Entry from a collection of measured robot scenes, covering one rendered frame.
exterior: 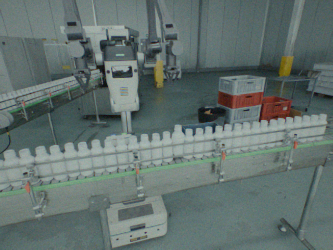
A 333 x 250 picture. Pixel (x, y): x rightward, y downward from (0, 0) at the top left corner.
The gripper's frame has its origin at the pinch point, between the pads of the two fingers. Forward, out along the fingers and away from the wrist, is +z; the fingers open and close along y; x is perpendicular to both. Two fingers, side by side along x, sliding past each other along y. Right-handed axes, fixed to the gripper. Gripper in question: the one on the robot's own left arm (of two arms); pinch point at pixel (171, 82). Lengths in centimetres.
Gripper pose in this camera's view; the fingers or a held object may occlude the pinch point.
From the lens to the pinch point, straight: 112.9
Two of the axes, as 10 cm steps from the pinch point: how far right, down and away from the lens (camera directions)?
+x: -9.7, 1.0, -2.2
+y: -2.4, -3.4, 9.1
